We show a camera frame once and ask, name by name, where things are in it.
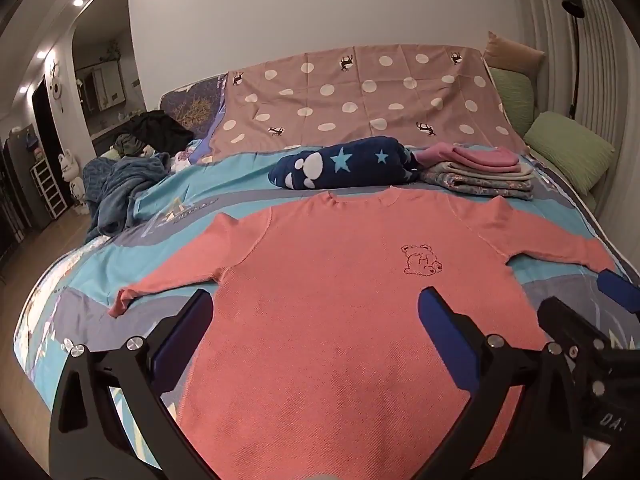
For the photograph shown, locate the large green pillow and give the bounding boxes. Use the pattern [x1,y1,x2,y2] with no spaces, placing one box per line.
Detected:
[522,111,616,194]

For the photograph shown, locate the dark cabinet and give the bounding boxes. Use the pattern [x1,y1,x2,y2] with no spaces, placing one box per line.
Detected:
[0,124,40,257]

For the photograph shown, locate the black crumpled clothes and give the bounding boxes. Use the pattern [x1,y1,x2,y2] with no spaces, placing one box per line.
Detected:
[126,110,197,157]

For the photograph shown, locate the pink folded garment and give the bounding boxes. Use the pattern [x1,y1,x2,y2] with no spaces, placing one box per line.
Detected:
[416,142,522,174]

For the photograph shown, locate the striped grey garment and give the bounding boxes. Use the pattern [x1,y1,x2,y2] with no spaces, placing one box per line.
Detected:
[112,132,152,159]

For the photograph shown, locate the tan pillow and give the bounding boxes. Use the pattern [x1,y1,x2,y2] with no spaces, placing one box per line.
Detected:
[482,31,546,79]

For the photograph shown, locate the black floor lamp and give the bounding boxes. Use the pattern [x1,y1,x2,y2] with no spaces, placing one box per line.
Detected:
[560,0,587,122]

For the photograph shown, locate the grey floral folded garment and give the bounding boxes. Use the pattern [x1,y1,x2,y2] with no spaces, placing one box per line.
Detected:
[420,161,536,202]

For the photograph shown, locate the white wall ornament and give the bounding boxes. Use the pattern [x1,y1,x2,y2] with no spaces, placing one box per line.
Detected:
[46,59,67,117]

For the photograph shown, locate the navy star fleece blanket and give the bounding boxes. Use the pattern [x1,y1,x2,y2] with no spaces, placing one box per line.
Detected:
[268,136,424,192]

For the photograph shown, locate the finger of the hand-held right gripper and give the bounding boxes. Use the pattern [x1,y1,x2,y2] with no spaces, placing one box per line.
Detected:
[536,296,618,361]
[596,269,640,317]

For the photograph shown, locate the brown polka dot blanket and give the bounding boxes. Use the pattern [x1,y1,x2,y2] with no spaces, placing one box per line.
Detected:
[207,42,532,167]

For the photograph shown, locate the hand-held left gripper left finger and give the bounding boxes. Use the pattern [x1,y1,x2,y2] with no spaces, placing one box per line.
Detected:
[48,288,216,480]

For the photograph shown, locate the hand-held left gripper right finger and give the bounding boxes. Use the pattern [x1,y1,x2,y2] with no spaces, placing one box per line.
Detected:
[417,286,587,480]

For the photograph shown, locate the salmon pink bear sweater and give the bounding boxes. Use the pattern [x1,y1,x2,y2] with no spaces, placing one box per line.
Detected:
[109,185,619,480]

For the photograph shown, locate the blue knitted blanket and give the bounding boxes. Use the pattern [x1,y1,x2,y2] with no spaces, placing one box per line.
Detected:
[82,152,172,244]

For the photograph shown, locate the dark patterned quilt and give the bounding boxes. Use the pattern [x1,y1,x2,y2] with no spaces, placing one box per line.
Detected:
[159,74,229,142]

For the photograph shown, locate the white shelf rack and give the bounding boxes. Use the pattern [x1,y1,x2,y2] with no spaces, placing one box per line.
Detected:
[30,160,69,219]

